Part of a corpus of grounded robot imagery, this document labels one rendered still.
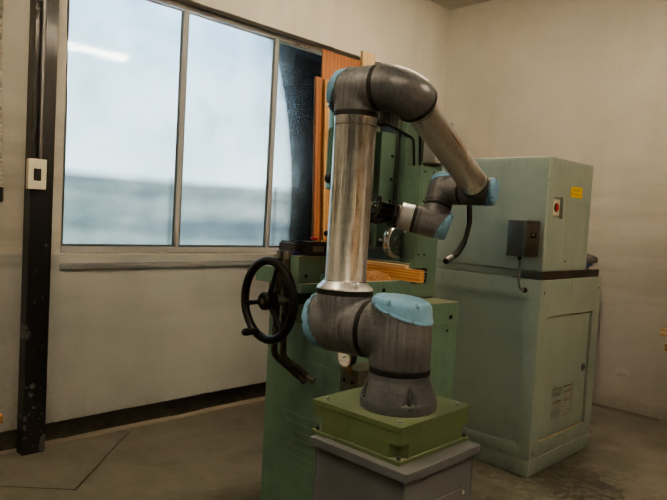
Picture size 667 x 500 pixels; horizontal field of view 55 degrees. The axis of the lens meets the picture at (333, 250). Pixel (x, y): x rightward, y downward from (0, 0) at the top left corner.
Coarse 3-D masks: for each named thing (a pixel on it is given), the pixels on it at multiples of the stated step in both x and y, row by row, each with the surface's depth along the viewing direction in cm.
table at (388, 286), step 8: (256, 272) 245; (264, 272) 241; (272, 272) 238; (264, 280) 241; (320, 280) 218; (392, 280) 210; (400, 280) 212; (296, 288) 212; (304, 288) 211; (312, 288) 214; (376, 288) 204; (384, 288) 206; (392, 288) 209; (400, 288) 212; (408, 288) 215
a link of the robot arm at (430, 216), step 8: (416, 208) 204; (424, 208) 205; (432, 208) 203; (440, 208) 203; (448, 208) 205; (416, 216) 203; (424, 216) 203; (432, 216) 202; (440, 216) 202; (448, 216) 202; (416, 224) 203; (424, 224) 202; (432, 224) 202; (440, 224) 202; (448, 224) 202; (416, 232) 205; (424, 232) 204; (432, 232) 203; (440, 232) 202
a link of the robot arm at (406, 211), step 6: (402, 204) 205; (408, 204) 205; (402, 210) 203; (408, 210) 203; (402, 216) 203; (408, 216) 203; (396, 222) 206; (402, 222) 204; (408, 222) 203; (402, 228) 206; (408, 228) 205
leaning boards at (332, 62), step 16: (336, 64) 392; (352, 64) 402; (368, 64) 408; (320, 80) 379; (320, 96) 379; (320, 112) 379; (320, 128) 380; (320, 144) 380; (320, 160) 380; (320, 176) 381; (320, 192) 381; (320, 208) 381; (320, 224) 382; (320, 240) 382
